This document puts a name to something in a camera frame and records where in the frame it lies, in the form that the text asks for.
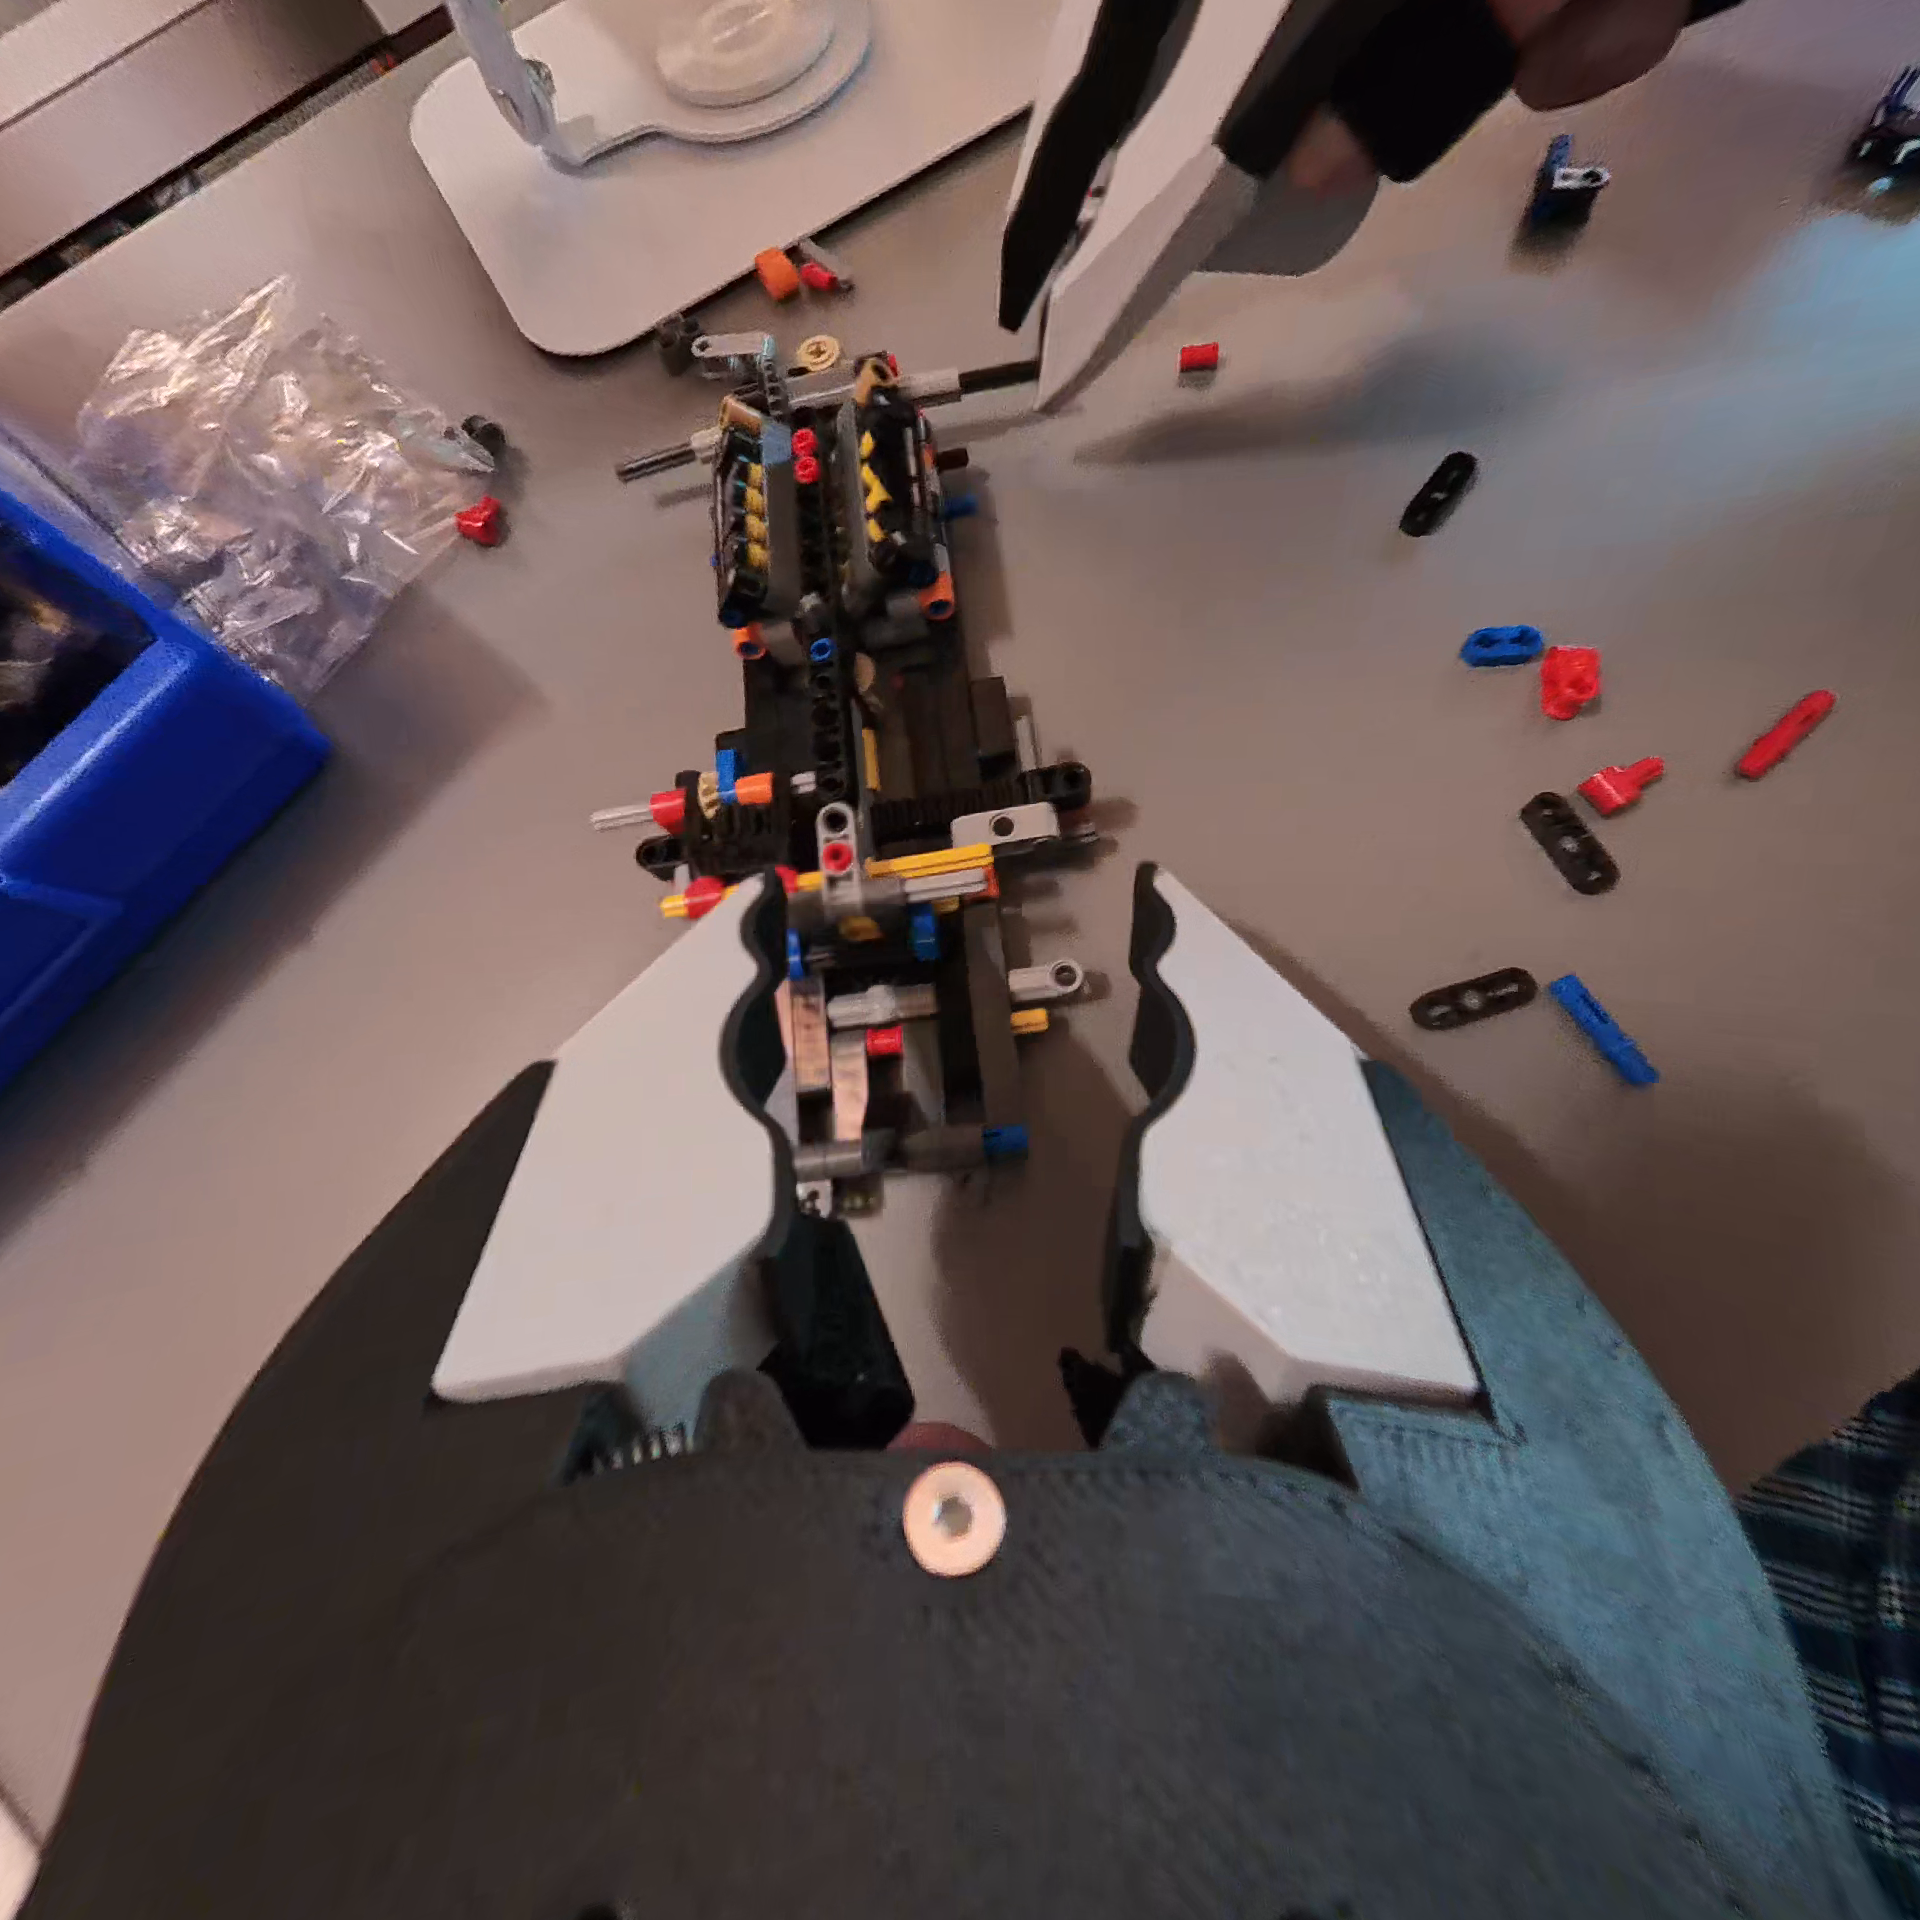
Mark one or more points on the small black lego piece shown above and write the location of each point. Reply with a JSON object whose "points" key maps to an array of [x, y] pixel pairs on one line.
{"points": [[483, 441]]}

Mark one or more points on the lego car chassis model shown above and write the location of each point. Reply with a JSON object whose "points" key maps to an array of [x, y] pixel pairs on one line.
{"points": [[820, 705]]}

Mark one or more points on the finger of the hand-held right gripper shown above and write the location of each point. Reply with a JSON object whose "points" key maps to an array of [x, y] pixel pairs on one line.
{"points": [[1156, 224], [1093, 150]]}

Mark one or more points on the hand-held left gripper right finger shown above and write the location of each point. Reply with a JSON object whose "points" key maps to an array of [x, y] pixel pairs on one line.
{"points": [[1291, 1201]]}

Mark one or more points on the black three-hole lego liftarm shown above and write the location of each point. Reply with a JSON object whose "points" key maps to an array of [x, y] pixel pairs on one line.
{"points": [[1556, 826]]}

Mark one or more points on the blue storage bin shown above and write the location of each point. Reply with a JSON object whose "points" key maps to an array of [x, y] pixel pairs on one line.
{"points": [[166, 839]]}

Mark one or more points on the person's plaid shirt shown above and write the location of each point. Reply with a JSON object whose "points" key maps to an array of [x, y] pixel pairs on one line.
{"points": [[1852, 1575]]}

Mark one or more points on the blue lego liftarm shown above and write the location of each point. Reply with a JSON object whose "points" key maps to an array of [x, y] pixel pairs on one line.
{"points": [[1503, 647]]}

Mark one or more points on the orange lego connector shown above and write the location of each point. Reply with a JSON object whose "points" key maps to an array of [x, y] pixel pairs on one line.
{"points": [[776, 273]]}

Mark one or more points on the red round lego piece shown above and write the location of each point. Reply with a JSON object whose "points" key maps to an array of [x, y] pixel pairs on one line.
{"points": [[480, 523]]}

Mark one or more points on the clear plastic bag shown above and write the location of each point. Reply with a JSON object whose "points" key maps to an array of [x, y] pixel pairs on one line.
{"points": [[270, 481]]}

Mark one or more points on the red lego pin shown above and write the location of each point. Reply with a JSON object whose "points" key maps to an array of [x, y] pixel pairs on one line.
{"points": [[821, 275]]}

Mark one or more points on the red lego axle connector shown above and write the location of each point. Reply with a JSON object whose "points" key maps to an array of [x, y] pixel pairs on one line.
{"points": [[1612, 791]]}

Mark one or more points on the grey lego liftarm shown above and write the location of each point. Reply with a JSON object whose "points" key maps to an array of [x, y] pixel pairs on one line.
{"points": [[735, 351]]}

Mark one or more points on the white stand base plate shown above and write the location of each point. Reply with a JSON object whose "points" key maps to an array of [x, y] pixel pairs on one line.
{"points": [[720, 211]]}

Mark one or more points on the clear bags of lego parts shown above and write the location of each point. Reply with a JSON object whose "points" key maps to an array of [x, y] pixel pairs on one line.
{"points": [[60, 645]]}

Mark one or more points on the blue lego pin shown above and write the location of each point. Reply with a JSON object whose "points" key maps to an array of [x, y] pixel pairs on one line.
{"points": [[1603, 1029]]}

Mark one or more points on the long red lego axle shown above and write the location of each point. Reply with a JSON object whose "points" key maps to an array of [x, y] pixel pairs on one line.
{"points": [[1787, 735]]}

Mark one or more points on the dark blue lego connector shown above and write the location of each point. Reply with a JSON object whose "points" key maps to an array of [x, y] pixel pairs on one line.
{"points": [[1559, 189]]}

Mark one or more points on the person's right hand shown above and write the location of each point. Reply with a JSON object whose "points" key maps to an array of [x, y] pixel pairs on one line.
{"points": [[1599, 54]]}

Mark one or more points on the thin black lego liftarm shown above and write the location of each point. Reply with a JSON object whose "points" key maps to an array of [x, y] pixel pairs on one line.
{"points": [[1508, 986]]}

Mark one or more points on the red lego cross connector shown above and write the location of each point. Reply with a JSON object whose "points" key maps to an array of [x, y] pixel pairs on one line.
{"points": [[1568, 690]]}

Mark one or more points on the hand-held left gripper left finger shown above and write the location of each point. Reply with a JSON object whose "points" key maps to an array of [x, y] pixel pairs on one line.
{"points": [[630, 1201]]}

